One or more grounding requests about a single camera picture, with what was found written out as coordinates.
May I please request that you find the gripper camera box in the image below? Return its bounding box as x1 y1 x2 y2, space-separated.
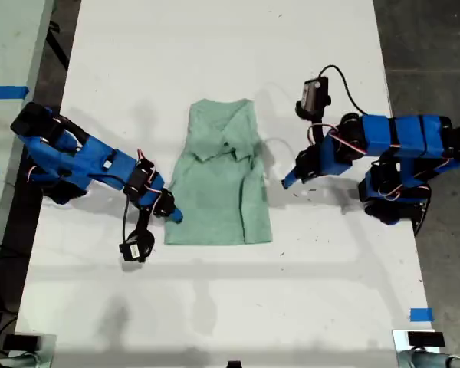
118 241 143 264
299 76 330 112

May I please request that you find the pale green T-shirt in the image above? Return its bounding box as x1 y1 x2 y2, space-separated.
163 98 273 245

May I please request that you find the blue tape square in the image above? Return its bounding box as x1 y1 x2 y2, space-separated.
409 307 434 323

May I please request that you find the camera black stalk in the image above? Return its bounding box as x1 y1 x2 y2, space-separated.
294 103 333 146
131 209 157 263

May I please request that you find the black stand leg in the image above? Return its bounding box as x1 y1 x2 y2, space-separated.
48 21 70 72

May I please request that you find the pale side table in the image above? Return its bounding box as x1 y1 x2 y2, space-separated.
0 0 55 296

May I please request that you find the long blue tape strip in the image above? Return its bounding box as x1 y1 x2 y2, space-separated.
0 86 31 101

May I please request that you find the pale grey tube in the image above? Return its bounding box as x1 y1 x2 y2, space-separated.
0 352 35 368
400 349 460 368

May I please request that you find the small black box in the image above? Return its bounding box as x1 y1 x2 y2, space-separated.
2 334 43 352
407 331 445 349

